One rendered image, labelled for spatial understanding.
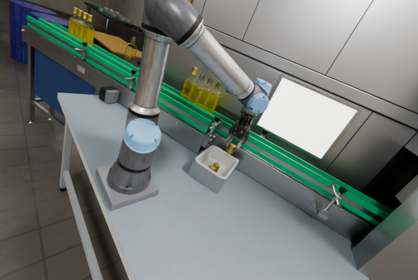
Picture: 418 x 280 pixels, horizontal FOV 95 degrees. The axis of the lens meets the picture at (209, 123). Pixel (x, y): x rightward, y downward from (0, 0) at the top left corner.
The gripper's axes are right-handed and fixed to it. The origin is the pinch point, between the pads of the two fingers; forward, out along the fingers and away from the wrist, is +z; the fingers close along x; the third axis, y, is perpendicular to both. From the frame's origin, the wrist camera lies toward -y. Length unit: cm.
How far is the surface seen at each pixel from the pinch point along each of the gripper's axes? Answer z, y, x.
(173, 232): 16.8, 44.2, 1.7
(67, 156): 59, 21, -92
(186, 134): 9.3, -1.8, -26.8
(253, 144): -1.3, -13.5, 7.9
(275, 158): -0.1, -13.9, 21.8
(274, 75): -37.4, -29.8, -1.1
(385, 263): 7, 4, 74
